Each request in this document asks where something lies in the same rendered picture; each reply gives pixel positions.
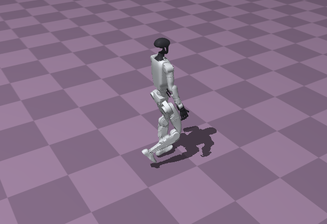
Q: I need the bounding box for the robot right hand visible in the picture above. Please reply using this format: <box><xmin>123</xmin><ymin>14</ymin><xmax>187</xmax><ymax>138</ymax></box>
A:
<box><xmin>177</xmin><ymin>106</ymin><xmax>189</xmax><ymax>120</ymax></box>

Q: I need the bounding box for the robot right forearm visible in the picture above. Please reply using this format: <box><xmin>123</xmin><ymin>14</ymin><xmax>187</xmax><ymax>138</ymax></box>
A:
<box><xmin>171</xmin><ymin>86</ymin><xmax>183</xmax><ymax>109</ymax></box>

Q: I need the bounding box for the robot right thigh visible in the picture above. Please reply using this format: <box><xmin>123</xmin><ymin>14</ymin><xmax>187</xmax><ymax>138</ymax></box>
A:
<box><xmin>161</xmin><ymin>100</ymin><xmax>181</xmax><ymax>135</ymax></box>

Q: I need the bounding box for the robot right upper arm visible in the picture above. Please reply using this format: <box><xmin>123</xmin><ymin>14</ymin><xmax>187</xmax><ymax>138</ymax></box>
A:
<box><xmin>163</xmin><ymin>63</ymin><xmax>174</xmax><ymax>92</ymax></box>

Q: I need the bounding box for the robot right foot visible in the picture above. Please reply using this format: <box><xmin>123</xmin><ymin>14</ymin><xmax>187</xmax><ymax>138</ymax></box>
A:
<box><xmin>142</xmin><ymin>149</ymin><xmax>156</xmax><ymax>163</ymax></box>

